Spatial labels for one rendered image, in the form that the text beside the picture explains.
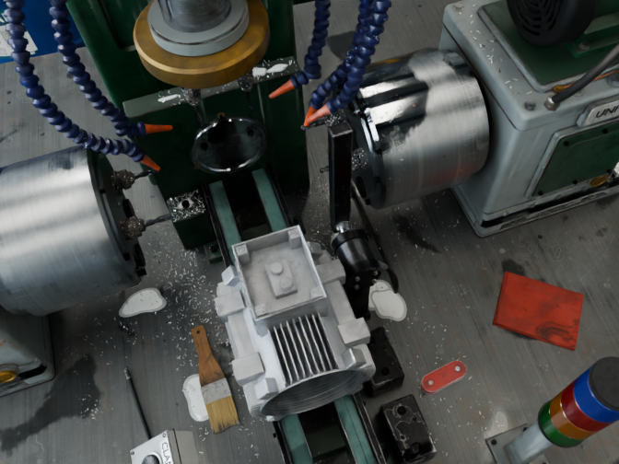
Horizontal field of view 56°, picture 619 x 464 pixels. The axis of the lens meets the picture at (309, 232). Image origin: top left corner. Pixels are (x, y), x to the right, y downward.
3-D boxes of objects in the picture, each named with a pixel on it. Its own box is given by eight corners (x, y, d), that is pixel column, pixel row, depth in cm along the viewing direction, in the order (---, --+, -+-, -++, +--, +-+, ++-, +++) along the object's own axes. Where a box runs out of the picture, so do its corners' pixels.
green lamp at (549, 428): (531, 409, 80) (540, 400, 76) (569, 394, 81) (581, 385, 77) (554, 453, 77) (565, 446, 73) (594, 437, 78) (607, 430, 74)
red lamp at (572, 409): (551, 390, 72) (563, 380, 68) (594, 375, 73) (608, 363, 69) (578, 438, 69) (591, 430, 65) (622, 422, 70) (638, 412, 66)
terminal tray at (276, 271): (237, 269, 88) (228, 245, 82) (304, 248, 89) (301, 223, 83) (259, 341, 82) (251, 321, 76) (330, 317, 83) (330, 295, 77)
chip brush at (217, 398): (184, 332, 112) (183, 330, 112) (209, 323, 113) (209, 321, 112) (214, 435, 102) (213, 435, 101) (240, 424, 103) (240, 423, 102)
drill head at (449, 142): (293, 148, 119) (283, 54, 98) (475, 95, 125) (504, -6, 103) (335, 249, 107) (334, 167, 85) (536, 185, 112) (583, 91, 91)
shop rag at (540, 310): (492, 325, 110) (493, 323, 109) (505, 271, 116) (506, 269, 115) (574, 351, 107) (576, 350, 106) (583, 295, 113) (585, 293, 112)
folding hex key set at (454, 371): (426, 398, 104) (427, 394, 102) (416, 381, 105) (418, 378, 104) (468, 376, 106) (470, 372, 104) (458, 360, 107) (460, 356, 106)
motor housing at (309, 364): (227, 317, 101) (204, 266, 84) (331, 283, 103) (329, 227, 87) (259, 431, 91) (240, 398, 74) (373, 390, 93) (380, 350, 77)
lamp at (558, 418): (540, 400, 76) (551, 390, 72) (581, 385, 77) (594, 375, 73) (565, 446, 73) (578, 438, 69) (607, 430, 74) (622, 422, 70)
